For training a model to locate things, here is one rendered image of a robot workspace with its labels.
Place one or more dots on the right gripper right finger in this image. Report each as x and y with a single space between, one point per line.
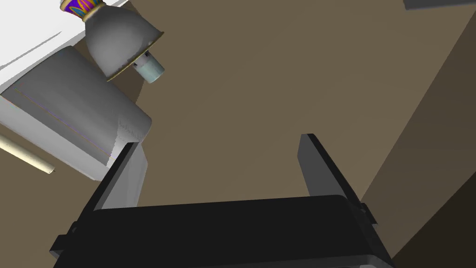
319 167

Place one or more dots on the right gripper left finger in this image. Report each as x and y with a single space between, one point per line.
124 178

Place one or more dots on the grey rounded box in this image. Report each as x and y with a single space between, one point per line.
70 111

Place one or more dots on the cream round rod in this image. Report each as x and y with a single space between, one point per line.
26 156

